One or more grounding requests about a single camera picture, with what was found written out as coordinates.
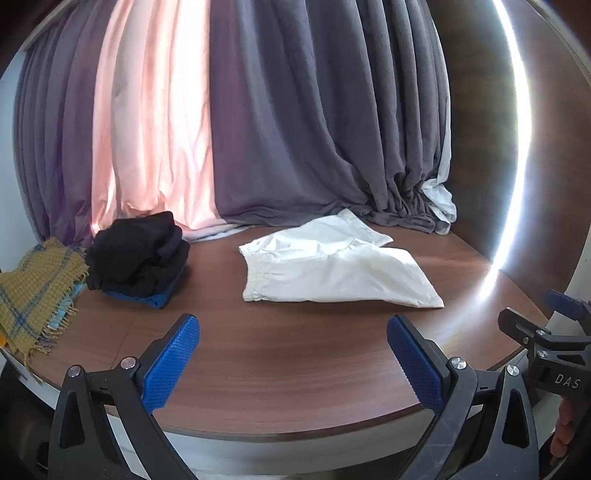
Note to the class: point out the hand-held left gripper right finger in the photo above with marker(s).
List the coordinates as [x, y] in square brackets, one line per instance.
[415, 357]

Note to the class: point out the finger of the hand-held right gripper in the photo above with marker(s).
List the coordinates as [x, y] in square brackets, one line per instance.
[521, 325]
[568, 307]

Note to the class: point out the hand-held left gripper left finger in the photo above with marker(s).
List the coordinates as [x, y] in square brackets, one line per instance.
[173, 355]

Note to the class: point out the white pants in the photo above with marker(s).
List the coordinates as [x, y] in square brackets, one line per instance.
[323, 267]

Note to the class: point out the person's right hand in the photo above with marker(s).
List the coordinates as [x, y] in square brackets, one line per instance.
[564, 427]

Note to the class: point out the blue folded garment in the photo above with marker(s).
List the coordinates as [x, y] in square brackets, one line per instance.
[154, 300]

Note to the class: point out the pile of black clothes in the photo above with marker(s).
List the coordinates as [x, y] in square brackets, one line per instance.
[138, 254]

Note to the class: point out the light blue cloth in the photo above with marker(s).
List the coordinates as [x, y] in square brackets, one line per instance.
[62, 319]

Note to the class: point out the white sheer curtain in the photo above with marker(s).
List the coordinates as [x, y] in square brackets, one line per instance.
[441, 196]

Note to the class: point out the yellow plaid blanket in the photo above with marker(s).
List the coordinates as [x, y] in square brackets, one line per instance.
[32, 295]

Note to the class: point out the pink curtain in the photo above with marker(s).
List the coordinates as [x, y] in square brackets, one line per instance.
[157, 129]

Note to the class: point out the grey curtain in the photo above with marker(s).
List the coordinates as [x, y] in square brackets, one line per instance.
[300, 115]

